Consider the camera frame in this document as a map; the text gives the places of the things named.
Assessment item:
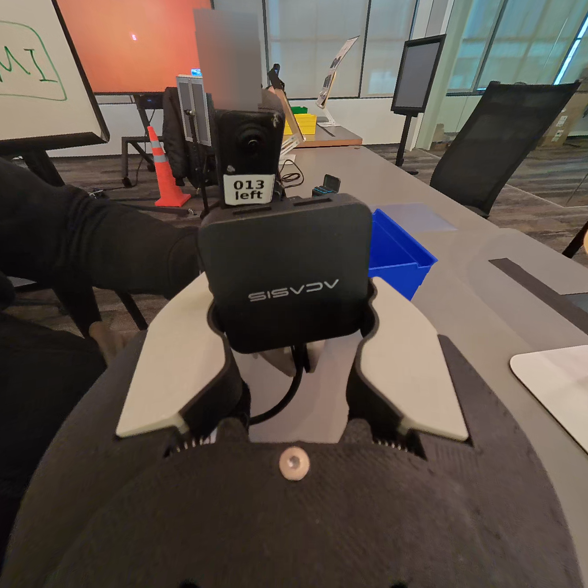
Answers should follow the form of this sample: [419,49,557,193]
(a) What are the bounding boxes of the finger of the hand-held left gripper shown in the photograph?
[263,352,297,379]
[305,342,328,373]

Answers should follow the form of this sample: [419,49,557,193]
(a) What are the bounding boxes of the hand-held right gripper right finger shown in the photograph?
[345,276,470,444]

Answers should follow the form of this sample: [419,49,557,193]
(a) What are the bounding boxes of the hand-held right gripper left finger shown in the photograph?
[115,272,251,444]

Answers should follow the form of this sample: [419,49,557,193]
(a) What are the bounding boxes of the thick black hub cable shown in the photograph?
[249,342,309,425]

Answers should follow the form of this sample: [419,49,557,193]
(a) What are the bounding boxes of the person's left forearm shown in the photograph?
[0,158,205,299]

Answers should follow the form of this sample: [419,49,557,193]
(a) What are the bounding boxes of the tilted wooden board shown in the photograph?
[266,64,307,159]

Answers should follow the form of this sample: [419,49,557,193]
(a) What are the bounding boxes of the yellow plastic bin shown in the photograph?
[283,105,319,137]

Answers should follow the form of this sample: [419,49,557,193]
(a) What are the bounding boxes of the grey framed panel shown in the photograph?
[176,75,213,148]

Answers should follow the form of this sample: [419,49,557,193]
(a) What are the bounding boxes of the person's beige trousers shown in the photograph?
[89,321,136,366]

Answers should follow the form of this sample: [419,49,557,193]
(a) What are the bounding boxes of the black jacket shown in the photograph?
[162,86,219,189]

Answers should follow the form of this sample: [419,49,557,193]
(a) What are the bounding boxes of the wooden side table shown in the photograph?
[294,124,364,149]

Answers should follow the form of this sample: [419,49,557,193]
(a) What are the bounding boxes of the orange traffic cone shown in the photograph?
[147,125,192,208]

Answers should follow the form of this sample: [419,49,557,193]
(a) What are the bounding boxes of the blue plastic bin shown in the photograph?
[367,208,438,301]

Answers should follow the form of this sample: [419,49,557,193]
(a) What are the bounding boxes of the white document stand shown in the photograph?
[315,36,360,127]

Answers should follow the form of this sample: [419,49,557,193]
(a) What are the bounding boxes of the person's black top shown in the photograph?
[0,271,108,566]

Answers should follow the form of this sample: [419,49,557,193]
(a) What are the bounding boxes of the large orange display screen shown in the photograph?
[54,0,216,96]

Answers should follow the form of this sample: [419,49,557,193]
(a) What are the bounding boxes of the white tablet stand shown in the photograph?
[509,345,588,454]

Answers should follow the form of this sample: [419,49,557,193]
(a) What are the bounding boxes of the black monitor on stand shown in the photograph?
[390,33,447,176]

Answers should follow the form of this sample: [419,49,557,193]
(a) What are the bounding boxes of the whiteboard on stand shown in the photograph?
[0,0,111,154]

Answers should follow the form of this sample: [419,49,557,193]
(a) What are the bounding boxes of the black mesh office chair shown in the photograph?
[429,80,583,220]

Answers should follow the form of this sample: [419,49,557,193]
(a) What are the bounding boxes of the cardboard box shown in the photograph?
[542,92,588,148]

